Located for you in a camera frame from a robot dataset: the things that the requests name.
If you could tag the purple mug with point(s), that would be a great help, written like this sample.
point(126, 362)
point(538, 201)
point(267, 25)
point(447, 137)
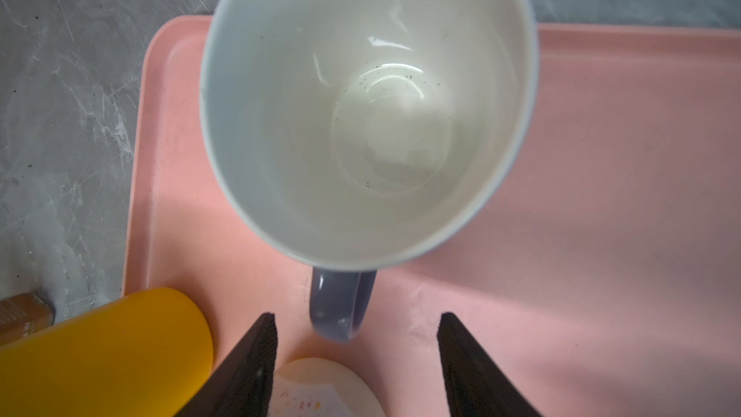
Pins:
point(353, 135)

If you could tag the pink rectangular tray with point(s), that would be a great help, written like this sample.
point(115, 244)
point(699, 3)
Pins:
point(603, 277)

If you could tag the brown lidded small jar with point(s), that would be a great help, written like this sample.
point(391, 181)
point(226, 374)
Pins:
point(23, 315)

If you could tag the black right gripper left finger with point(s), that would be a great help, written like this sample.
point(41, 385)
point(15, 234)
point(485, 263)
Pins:
point(242, 384)

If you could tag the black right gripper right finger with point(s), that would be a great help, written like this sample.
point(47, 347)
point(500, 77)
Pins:
point(474, 384)

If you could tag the white speckled mug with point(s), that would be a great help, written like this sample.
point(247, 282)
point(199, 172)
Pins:
point(321, 387)

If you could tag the yellow mug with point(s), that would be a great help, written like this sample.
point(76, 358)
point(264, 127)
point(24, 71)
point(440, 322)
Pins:
point(146, 354)

